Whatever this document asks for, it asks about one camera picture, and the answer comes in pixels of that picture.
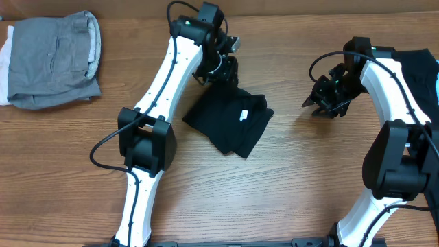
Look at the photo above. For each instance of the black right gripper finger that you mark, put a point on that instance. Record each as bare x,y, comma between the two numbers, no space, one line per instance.
320,112
311,100

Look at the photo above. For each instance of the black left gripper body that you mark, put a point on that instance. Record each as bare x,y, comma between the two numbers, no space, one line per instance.
223,73

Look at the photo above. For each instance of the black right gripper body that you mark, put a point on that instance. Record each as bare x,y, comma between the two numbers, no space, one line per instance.
338,91

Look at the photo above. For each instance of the black t-shirt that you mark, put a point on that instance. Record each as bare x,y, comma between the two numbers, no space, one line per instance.
232,118

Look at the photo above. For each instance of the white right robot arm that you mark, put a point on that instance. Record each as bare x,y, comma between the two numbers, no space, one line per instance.
402,162

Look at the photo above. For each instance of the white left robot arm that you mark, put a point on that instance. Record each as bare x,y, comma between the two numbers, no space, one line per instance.
198,48

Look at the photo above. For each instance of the folded black garment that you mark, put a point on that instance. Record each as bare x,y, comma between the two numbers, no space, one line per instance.
420,70

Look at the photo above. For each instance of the light blue folded garment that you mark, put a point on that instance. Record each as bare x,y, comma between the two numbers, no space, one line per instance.
437,87

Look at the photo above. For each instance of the folded grey trousers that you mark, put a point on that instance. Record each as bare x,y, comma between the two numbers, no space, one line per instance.
54,61

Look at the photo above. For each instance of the white folded garment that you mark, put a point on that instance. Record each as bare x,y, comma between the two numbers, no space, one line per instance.
5,63

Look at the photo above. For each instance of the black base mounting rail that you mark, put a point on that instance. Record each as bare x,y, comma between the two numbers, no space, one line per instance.
240,244

